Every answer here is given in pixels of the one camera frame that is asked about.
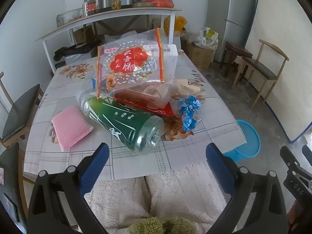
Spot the pink sponge cloth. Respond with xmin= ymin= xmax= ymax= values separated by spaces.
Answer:
xmin=51 ymin=105 xmax=93 ymax=151

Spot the clear snack bag red label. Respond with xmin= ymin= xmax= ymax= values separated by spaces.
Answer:
xmin=97 ymin=28 xmax=179 ymax=100

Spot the green fluffy slipper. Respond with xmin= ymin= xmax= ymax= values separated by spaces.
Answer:
xmin=129 ymin=217 xmax=165 ymax=234
xmin=163 ymin=216 xmax=196 ymax=234

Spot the light wooden chair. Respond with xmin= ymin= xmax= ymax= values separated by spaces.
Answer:
xmin=231 ymin=39 xmax=290 ymax=109

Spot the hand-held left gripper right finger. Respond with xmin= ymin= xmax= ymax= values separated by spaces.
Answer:
xmin=205 ymin=143 xmax=288 ymax=234

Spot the dark wooden stool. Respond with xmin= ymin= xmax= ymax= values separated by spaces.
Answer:
xmin=219 ymin=41 xmax=253 ymax=78

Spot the wooden chair dark seat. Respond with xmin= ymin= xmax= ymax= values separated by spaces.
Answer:
xmin=0 ymin=72 xmax=44 ymax=149

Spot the clear tray with red film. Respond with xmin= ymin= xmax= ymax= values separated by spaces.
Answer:
xmin=113 ymin=90 xmax=176 ymax=118

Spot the yellow plush toy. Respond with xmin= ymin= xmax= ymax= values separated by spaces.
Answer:
xmin=163 ymin=16 xmax=188 ymax=37

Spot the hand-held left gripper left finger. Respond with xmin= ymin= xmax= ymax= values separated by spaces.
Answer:
xmin=27 ymin=143 xmax=110 ymax=234

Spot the blue plastic basket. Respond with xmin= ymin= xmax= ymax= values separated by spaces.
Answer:
xmin=223 ymin=119 xmax=261 ymax=162

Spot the jar with red lid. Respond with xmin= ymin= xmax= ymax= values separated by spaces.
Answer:
xmin=85 ymin=0 xmax=98 ymax=16

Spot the glass bowl with lid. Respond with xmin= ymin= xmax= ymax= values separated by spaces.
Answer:
xmin=56 ymin=8 xmax=83 ymax=27

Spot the black bag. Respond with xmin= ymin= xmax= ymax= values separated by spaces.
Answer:
xmin=53 ymin=43 xmax=98 ymax=63

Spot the grey refrigerator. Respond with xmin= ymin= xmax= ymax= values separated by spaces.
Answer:
xmin=214 ymin=0 xmax=257 ymax=62

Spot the white shelf table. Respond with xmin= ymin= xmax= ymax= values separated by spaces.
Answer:
xmin=35 ymin=7 xmax=183 ymax=75

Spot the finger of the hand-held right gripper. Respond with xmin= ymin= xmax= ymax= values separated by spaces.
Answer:
xmin=280 ymin=146 xmax=301 ymax=170
xmin=302 ymin=145 xmax=312 ymax=165

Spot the cardboard box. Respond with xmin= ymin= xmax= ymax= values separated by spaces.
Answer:
xmin=186 ymin=43 xmax=215 ymax=69

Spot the white mattress blue edge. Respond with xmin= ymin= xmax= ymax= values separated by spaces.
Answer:
xmin=244 ymin=0 xmax=312 ymax=143

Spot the blue foil wrapper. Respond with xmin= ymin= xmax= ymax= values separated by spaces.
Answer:
xmin=177 ymin=95 xmax=202 ymax=131

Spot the green plastic bottle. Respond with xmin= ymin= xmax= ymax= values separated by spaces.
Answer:
xmin=75 ymin=89 xmax=164 ymax=156

